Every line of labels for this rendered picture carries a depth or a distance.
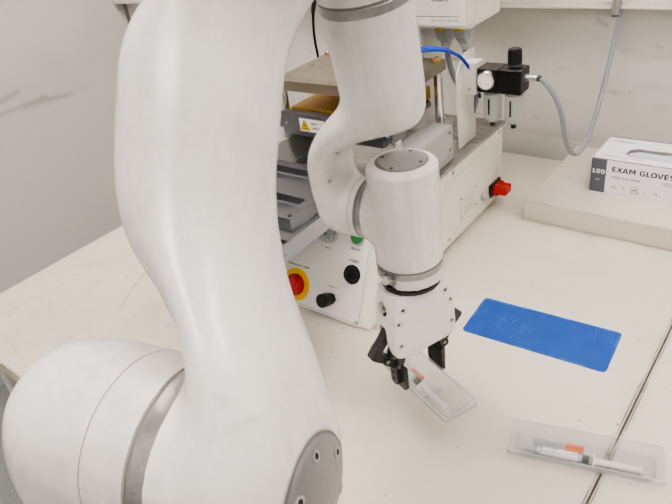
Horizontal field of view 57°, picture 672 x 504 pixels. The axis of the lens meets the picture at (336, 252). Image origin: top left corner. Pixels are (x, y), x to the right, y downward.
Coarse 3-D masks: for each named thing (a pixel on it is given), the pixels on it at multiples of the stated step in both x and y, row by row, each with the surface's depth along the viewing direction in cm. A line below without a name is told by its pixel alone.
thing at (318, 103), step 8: (312, 96) 120; (320, 96) 120; (328, 96) 119; (336, 96) 118; (296, 104) 118; (304, 104) 117; (312, 104) 116; (320, 104) 116; (328, 104) 115; (336, 104) 115; (320, 112) 113; (328, 112) 112
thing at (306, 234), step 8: (304, 224) 96; (312, 224) 96; (320, 224) 98; (280, 232) 95; (288, 232) 95; (296, 232) 94; (304, 232) 95; (312, 232) 96; (320, 232) 98; (288, 240) 92; (296, 240) 94; (304, 240) 95; (312, 240) 97; (288, 248) 93; (296, 248) 94; (288, 256) 93
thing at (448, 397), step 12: (408, 360) 90; (420, 360) 89; (408, 372) 88; (420, 372) 87; (432, 372) 87; (444, 372) 87; (420, 384) 85; (432, 384) 85; (444, 384) 85; (456, 384) 84; (432, 396) 83; (444, 396) 83; (456, 396) 83; (468, 396) 82; (444, 408) 81; (456, 408) 81
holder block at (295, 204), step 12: (288, 168) 110; (300, 168) 108; (276, 180) 105; (288, 180) 104; (300, 180) 107; (276, 192) 101; (288, 192) 101; (300, 192) 100; (288, 204) 100; (300, 204) 96; (312, 204) 96; (288, 216) 93; (300, 216) 95; (312, 216) 97; (288, 228) 94
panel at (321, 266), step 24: (336, 240) 108; (288, 264) 115; (312, 264) 112; (336, 264) 108; (360, 264) 105; (312, 288) 112; (336, 288) 109; (360, 288) 106; (336, 312) 109; (360, 312) 106
